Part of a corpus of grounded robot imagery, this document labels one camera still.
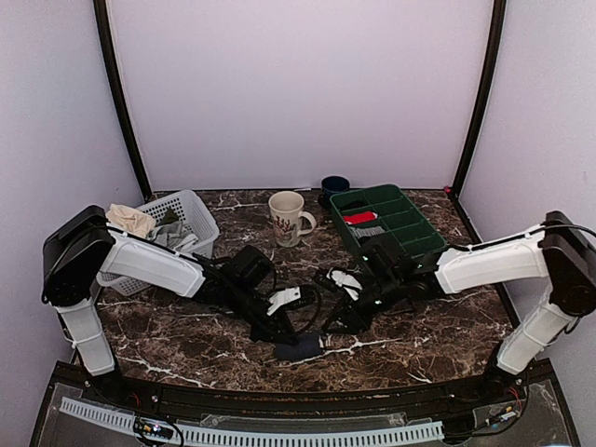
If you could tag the white slotted cable duct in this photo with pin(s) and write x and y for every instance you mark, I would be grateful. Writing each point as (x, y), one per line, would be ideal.
(229, 431)

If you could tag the navy underwear white waistband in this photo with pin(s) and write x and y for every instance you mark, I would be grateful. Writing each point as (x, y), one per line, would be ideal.
(309, 345)

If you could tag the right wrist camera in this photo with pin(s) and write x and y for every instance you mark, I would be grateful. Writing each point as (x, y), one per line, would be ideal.
(384, 256)

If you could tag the red rolled sock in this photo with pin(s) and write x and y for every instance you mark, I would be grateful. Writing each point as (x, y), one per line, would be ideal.
(360, 218)

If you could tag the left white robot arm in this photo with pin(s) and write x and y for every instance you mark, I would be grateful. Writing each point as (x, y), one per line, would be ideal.
(88, 245)

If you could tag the black frame post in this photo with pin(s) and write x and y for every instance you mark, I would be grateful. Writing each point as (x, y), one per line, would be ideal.
(111, 68)
(483, 93)

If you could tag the cream cloth in basket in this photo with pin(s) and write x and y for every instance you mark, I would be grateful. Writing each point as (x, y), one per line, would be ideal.
(131, 220)

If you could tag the black front rail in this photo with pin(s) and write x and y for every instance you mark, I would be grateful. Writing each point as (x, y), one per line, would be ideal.
(185, 400)

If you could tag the left black frame post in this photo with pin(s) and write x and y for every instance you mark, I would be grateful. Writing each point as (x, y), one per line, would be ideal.
(111, 68)

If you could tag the white plastic laundry basket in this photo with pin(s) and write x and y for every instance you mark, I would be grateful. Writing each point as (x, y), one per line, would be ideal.
(191, 219)

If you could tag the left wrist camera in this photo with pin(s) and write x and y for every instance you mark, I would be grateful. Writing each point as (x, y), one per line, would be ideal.
(252, 266)

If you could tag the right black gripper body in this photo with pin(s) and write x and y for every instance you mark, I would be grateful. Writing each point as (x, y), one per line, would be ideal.
(362, 319)

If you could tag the cream floral mug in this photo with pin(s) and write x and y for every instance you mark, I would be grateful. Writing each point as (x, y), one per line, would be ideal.
(290, 220)

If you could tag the green divided organizer tray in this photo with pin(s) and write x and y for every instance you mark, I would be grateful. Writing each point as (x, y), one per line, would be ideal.
(397, 214)

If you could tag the olive green garment in basket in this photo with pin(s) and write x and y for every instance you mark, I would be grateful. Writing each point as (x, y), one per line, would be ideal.
(170, 217)

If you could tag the grey garment in basket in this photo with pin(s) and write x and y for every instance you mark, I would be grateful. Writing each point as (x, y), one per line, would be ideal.
(174, 236)

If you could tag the dark blue mug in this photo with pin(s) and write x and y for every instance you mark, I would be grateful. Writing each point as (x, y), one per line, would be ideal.
(331, 186)

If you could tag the right black frame post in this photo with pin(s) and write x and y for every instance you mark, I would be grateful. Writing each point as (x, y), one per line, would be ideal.
(483, 93)

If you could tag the grey patterned rolled sock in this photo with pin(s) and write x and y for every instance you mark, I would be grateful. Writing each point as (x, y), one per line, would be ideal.
(362, 232)

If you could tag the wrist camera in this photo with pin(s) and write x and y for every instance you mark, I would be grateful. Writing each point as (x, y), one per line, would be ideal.
(252, 266)
(384, 256)

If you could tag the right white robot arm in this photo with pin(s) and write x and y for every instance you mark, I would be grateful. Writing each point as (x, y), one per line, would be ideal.
(557, 250)

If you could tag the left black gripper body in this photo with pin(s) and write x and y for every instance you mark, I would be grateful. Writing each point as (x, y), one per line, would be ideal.
(240, 302)

